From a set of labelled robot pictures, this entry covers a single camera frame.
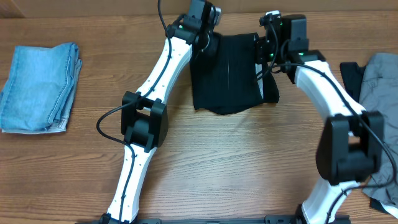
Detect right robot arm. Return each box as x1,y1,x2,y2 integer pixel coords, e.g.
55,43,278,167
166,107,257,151
255,11,384,223

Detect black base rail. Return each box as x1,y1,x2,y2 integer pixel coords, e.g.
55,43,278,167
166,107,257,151
77,215,351,224

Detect folded light blue jeans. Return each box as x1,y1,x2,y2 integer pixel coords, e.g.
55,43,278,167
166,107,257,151
1,42,82,134

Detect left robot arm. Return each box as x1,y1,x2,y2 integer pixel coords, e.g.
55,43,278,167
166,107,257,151
99,0,221,223

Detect dark folded garment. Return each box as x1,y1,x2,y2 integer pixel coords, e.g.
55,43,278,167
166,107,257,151
340,62,397,218

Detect dark green shorts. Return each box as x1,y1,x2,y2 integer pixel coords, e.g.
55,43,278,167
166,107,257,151
190,33,280,115

